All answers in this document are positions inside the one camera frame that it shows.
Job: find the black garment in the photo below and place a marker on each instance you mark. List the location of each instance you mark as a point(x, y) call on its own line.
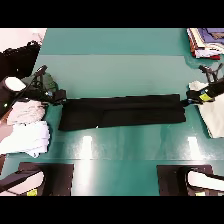
point(18, 61)
point(123, 111)

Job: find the white garment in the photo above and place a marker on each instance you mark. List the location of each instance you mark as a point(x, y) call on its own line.
point(26, 138)
point(208, 46)

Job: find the red garment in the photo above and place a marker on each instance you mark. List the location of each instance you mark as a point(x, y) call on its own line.
point(213, 57)

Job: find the pale pink garment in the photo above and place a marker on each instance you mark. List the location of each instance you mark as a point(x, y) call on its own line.
point(26, 111)

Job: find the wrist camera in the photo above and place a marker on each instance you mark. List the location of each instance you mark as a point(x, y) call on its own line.
point(40, 74)
point(210, 72)

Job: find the green garment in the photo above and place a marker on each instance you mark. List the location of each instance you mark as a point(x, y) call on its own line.
point(49, 82)

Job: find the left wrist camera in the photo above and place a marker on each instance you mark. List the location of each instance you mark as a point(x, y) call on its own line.
point(40, 74)

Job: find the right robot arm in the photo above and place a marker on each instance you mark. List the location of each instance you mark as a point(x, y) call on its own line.
point(214, 89)

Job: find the purple garment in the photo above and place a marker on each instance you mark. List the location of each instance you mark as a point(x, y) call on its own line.
point(213, 33)

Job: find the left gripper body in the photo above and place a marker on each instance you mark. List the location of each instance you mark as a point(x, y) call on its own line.
point(58, 97)

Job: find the cream garment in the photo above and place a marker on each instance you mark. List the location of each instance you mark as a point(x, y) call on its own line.
point(215, 116)

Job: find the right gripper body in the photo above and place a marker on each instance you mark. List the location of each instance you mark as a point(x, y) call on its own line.
point(193, 96)

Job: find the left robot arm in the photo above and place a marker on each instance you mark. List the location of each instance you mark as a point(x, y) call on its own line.
point(14, 84)

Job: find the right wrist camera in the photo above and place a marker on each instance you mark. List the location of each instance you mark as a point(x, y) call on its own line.
point(210, 72)

